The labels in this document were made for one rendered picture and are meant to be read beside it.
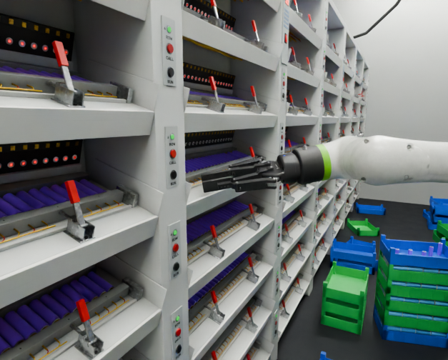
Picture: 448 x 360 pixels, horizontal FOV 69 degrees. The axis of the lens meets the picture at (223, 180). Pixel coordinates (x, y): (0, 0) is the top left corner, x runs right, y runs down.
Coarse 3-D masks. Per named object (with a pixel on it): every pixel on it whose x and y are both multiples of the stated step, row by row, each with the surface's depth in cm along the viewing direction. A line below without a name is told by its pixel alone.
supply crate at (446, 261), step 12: (384, 240) 170; (396, 240) 170; (444, 240) 164; (384, 252) 163; (420, 252) 167; (444, 252) 163; (396, 264) 154; (408, 264) 152; (420, 264) 151; (432, 264) 150; (444, 264) 149
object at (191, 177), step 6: (228, 162) 105; (234, 162) 107; (210, 168) 94; (216, 168) 95; (222, 168) 99; (228, 168) 103; (186, 174) 83; (192, 174) 84; (198, 174) 86; (186, 180) 82; (192, 180) 85; (198, 180) 87
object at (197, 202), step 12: (216, 144) 117; (228, 144) 124; (240, 144) 129; (264, 156) 125; (276, 156) 123; (192, 192) 79; (216, 192) 84; (228, 192) 90; (240, 192) 99; (192, 204) 74; (204, 204) 80; (216, 204) 87; (192, 216) 77
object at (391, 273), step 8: (384, 264) 162; (392, 264) 154; (384, 272) 161; (392, 272) 155; (400, 272) 154; (408, 272) 153; (416, 272) 152; (424, 272) 151; (392, 280) 155; (400, 280) 154; (408, 280) 154; (416, 280) 153; (424, 280) 152; (432, 280) 151; (440, 280) 150
